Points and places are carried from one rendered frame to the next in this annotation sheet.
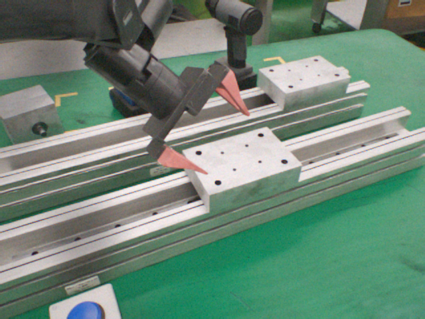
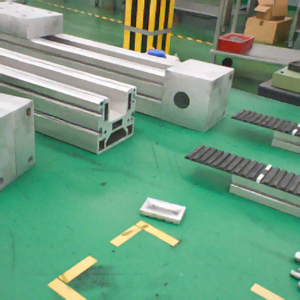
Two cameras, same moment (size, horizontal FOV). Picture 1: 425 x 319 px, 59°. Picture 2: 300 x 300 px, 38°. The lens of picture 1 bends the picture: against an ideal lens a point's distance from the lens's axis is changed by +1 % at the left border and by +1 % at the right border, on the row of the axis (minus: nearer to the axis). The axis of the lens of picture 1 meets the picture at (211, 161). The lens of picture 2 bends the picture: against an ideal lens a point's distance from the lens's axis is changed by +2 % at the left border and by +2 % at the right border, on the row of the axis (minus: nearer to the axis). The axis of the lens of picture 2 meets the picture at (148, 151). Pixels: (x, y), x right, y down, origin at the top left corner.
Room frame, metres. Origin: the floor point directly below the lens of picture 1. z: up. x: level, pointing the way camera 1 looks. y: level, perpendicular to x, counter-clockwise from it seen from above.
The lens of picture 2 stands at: (0.79, 0.92, 1.08)
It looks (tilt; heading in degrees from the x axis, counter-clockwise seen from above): 26 degrees down; 233
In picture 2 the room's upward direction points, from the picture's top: 6 degrees clockwise
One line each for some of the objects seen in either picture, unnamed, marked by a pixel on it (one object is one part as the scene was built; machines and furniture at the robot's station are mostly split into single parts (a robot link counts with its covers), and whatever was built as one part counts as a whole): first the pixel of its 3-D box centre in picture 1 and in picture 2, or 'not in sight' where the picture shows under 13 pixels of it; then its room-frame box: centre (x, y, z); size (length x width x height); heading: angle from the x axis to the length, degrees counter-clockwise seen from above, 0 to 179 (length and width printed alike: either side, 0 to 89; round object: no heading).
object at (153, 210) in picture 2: not in sight; (163, 210); (0.50, 0.58, 0.78); 0.05 x 0.03 x 0.01; 127
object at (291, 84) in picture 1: (301, 86); not in sight; (0.72, -0.20, 0.87); 0.16 x 0.11 x 0.07; 114
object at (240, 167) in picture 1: (240, 172); (18, 25); (0.44, -0.05, 0.87); 0.16 x 0.11 x 0.07; 114
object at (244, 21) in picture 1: (226, 42); not in sight; (0.91, -0.04, 0.89); 0.20 x 0.08 x 0.22; 37
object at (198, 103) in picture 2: not in sight; (199, 92); (0.25, 0.35, 0.83); 0.12 x 0.09 x 0.10; 24
